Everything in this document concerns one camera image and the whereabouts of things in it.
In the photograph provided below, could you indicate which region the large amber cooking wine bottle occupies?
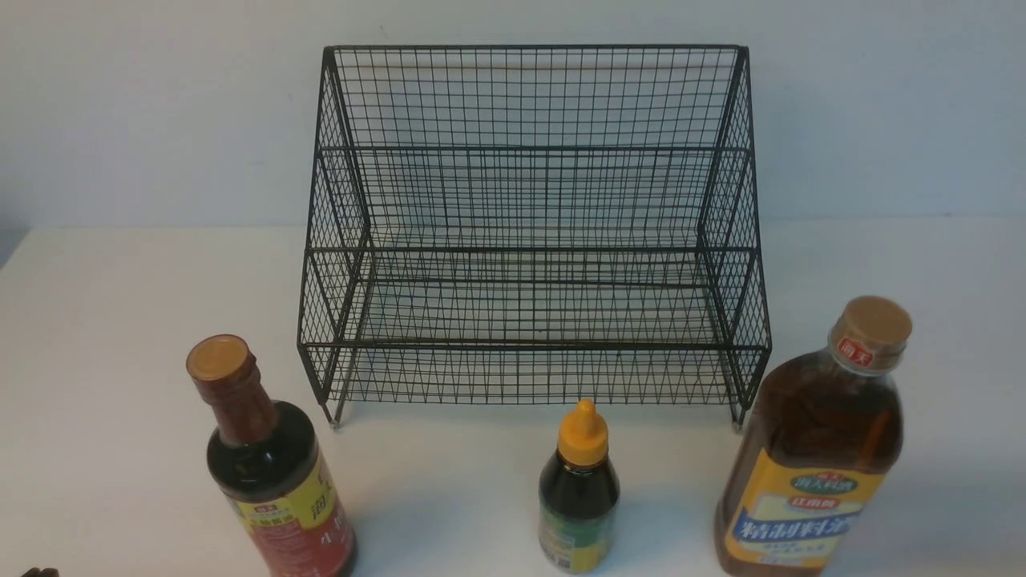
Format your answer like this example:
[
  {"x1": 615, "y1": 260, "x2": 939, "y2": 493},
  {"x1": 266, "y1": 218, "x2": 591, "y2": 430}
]
[{"x1": 713, "y1": 295, "x2": 913, "y2": 576}]

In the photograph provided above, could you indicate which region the small yellow-capped sauce bottle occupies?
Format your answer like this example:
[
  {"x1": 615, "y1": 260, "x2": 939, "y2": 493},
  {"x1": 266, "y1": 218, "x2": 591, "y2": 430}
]
[{"x1": 538, "y1": 398, "x2": 620, "y2": 575}]

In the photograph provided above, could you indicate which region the dark soy sauce bottle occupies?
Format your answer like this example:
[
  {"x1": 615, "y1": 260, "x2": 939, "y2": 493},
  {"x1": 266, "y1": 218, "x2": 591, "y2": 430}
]
[{"x1": 184, "y1": 333, "x2": 358, "y2": 576}]

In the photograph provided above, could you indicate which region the dark brown object at corner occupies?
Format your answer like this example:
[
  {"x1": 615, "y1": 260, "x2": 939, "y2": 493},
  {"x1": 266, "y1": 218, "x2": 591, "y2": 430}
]
[{"x1": 22, "y1": 567, "x2": 61, "y2": 577}]

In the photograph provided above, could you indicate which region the black wire mesh shelf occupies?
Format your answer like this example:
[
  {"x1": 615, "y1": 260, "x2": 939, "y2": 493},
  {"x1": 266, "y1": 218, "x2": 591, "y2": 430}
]
[{"x1": 297, "y1": 44, "x2": 773, "y2": 430}]

